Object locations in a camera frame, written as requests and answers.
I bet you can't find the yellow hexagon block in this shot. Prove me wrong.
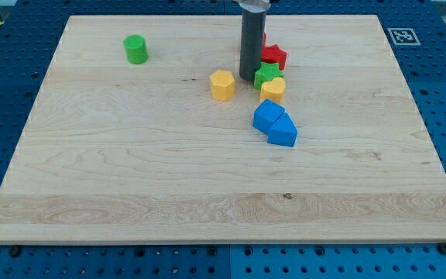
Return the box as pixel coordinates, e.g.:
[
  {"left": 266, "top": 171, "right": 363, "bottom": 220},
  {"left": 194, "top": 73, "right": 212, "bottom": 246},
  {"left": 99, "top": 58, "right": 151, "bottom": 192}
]
[{"left": 210, "top": 70, "right": 235, "bottom": 101}]

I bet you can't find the blue cube block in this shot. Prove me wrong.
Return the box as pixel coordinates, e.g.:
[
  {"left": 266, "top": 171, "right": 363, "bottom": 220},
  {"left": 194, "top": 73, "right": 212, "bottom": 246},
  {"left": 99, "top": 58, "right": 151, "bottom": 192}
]
[{"left": 252, "top": 99, "right": 285, "bottom": 134}]

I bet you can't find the blue pentagon block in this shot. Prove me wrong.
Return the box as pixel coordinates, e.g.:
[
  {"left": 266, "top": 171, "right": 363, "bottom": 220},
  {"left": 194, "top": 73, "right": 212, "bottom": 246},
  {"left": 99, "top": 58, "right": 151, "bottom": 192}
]
[{"left": 267, "top": 112, "right": 298, "bottom": 147}]

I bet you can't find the yellow heart block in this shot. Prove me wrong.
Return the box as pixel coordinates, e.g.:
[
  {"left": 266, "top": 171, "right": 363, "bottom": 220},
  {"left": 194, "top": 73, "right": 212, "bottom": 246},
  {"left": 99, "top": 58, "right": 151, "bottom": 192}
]
[{"left": 259, "top": 77, "right": 286, "bottom": 104}]

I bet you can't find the wooden board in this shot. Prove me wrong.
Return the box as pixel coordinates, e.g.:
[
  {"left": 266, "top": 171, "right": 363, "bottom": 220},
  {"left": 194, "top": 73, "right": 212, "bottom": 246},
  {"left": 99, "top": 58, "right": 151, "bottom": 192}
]
[{"left": 0, "top": 15, "right": 446, "bottom": 245}]

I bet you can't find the green star block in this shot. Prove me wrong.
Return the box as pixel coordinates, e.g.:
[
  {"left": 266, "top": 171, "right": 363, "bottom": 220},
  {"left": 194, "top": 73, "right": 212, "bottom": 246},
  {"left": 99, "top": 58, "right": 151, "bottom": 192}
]
[{"left": 253, "top": 62, "right": 284, "bottom": 90}]

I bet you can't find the red star block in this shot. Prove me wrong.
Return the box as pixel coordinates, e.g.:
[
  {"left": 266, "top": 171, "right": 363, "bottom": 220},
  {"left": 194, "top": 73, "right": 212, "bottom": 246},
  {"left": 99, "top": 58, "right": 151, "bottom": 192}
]
[{"left": 261, "top": 44, "right": 287, "bottom": 70}]

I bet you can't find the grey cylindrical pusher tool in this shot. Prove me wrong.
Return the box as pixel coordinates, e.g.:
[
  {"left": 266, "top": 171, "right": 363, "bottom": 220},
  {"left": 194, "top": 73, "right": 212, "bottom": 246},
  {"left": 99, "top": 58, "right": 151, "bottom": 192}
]
[{"left": 239, "top": 9, "right": 266, "bottom": 81}]

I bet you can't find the green cylinder block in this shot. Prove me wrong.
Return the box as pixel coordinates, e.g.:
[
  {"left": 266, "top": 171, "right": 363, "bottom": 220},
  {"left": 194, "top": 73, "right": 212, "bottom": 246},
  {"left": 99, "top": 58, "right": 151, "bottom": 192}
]
[{"left": 123, "top": 34, "right": 149, "bottom": 64}]

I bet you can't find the white fiducial marker tag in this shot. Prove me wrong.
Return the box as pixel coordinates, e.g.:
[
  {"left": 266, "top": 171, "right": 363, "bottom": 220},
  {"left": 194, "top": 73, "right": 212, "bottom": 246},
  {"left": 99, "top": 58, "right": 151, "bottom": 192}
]
[{"left": 387, "top": 27, "right": 420, "bottom": 46}]

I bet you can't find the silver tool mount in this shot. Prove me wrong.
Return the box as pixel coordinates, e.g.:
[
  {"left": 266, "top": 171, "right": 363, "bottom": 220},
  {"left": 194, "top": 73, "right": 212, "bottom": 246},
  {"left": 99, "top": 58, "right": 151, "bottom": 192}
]
[{"left": 235, "top": 0, "right": 271, "bottom": 12}]

